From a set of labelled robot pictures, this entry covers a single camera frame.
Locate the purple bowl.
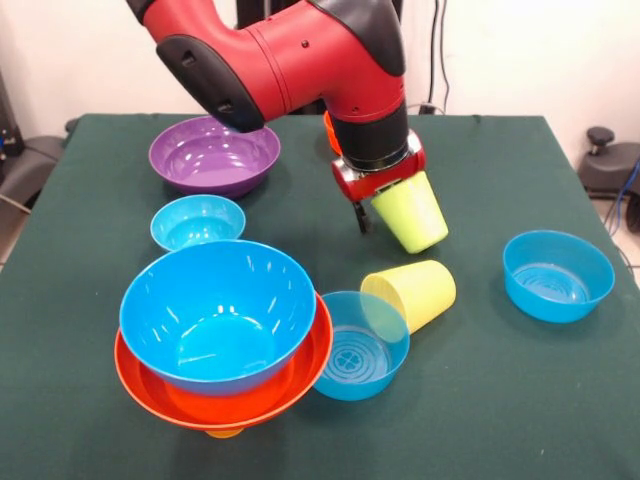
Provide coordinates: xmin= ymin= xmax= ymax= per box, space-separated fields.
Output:
xmin=148 ymin=115 xmax=282 ymax=197

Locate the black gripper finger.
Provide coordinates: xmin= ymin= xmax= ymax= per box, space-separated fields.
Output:
xmin=352 ymin=199 xmax=374 ymax=235

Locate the grey cable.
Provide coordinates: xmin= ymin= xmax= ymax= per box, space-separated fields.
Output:
xmin=0 ymin=192 xmax=32 ymax=216

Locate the blue ring-patterned bowl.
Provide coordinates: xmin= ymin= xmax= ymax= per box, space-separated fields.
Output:
xmin=502 ymin=229 xmax=616 ymax=324
xmin=312 ymin=290 xmax=411 ymax=402

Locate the yellow cup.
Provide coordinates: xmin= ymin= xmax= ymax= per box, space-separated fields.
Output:
xmin=359 ymin=259 xmax=457 ymax=335

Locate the black pedestal foot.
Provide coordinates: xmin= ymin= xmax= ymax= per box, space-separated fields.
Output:
xmin=578 ymin=126 xmax=640 ymax=200
xmin=0 ymin=134 xmax=66 ymax=211

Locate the dark green table cloth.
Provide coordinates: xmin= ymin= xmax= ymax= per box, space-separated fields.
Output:
xmin=0 ymin=113 xmax=640 ymax=480

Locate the small red-orange bowl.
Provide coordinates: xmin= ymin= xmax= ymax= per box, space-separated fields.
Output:
xmin=323 ymin=110 xmax=345 ymax=155

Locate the large deep blue bowl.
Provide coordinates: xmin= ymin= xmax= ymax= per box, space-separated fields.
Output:
xmin=118 ymin=239 xmax=317 ymax=398

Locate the small light blue bowl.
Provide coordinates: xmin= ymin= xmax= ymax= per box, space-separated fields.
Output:
xmin=149 ymin=194 xmax=247 ymax=251

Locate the black equipment box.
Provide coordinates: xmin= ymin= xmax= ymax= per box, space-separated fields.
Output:
xmin=0 ymin=69 xmax=25 ymax=174

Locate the blue cable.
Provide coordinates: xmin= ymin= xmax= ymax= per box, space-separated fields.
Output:
xmin=607 ymin=157 xmax=640 ymax=236

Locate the large orange bowl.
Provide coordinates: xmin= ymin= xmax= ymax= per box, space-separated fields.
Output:
xmin=113 ymin=292 xmax=335 ymax=432

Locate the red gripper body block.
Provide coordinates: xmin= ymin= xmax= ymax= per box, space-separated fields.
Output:
xmin=332 ymin=130 xmax=427 ymax=204

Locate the green cup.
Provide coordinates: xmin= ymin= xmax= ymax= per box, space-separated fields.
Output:
xmin=370 ymin=171 xmax=449 ymax=254

